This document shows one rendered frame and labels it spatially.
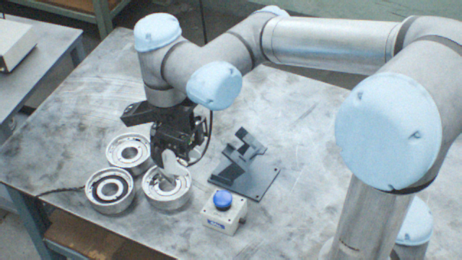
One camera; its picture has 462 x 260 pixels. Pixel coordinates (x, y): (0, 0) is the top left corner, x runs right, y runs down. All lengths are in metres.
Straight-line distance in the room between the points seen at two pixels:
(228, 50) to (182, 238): 0.48
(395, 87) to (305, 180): 0.77
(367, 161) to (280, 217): 0.67
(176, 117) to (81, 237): 0.66
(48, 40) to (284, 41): 1.26
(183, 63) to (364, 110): 0.39
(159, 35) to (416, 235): 0.51
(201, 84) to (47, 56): 1.15
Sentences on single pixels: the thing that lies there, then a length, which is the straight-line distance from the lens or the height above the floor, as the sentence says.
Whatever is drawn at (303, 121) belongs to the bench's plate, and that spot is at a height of 0.80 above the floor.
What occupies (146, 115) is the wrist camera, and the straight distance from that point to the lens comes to 1.18.
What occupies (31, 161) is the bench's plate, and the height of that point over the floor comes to 0.80.
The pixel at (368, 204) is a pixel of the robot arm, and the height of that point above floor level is 1.25.
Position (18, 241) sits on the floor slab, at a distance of 2.48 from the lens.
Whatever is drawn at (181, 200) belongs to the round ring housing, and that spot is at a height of 0.83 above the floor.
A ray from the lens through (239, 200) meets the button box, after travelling 1.33.
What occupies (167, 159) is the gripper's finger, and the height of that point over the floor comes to 0.99.
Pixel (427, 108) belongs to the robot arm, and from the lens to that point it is 0.68.
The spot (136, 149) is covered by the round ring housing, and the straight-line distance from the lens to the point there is 1.49.
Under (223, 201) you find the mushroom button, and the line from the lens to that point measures 1.30.
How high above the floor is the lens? 1.89
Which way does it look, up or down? 46 degrees down
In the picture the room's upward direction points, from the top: 5 degrees counter-clockwise
